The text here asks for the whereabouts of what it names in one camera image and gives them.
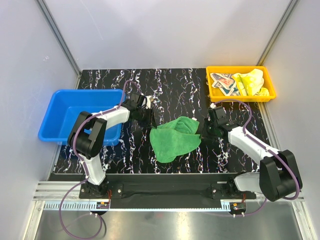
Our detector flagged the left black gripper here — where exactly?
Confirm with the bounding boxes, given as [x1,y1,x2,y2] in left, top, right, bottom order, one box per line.
[136,106,157,129]

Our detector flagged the green microfiber towel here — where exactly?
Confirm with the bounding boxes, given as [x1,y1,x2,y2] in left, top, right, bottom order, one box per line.
[149,116,201,164]

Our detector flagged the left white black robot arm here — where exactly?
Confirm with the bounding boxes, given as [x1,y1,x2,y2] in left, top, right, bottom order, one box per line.
[67,93,157,198]

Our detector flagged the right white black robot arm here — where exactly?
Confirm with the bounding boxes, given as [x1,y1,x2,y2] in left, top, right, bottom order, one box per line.
[201,106,303,202]

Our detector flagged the yellow plastic tray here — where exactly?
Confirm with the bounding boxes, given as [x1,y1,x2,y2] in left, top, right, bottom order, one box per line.
[205,66,277,103]

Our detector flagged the blue red patterned towel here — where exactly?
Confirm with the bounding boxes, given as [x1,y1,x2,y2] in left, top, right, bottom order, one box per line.
[209,73,241,97]

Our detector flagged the lime green patterned towel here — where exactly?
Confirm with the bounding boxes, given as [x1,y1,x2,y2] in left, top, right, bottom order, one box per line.
[231,68,270,97]

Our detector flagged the blue plastic bin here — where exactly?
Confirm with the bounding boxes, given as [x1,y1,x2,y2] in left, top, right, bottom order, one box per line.
[38,89,123,145]

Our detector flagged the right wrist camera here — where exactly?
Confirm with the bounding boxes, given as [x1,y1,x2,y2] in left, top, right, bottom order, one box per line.
[208,106,229,125]

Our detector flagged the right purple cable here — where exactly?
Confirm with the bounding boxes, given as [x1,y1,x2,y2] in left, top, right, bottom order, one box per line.
[207,99,302,218]

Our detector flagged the purple cable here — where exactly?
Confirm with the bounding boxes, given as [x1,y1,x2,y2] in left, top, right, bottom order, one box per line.
[207,99,302,218]
[58,79,145,238]

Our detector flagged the slotted cable duct rail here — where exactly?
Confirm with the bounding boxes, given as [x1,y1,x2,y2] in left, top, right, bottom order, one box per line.
[44,200,231,212]

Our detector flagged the left aluminium frame post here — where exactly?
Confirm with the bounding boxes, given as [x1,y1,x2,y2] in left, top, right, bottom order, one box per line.
[35,0,82,79]

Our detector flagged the aluminium frame post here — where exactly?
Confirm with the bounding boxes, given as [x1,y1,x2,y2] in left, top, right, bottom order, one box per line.
[35,0,82,79]
[256,0,300,66]

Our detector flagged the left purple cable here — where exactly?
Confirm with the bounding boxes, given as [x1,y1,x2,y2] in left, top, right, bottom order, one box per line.
[58,79,145,238]

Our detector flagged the right aluminium frame post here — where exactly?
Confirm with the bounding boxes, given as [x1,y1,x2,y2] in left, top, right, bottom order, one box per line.
[256,0,300,66]

